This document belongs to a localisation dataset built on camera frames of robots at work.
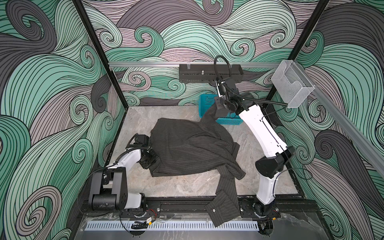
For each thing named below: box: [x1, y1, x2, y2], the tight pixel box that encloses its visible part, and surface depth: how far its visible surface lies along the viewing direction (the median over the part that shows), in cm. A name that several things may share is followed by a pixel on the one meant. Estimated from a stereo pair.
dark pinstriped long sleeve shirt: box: [149, 104, 246, 227], surface depth 92 cm
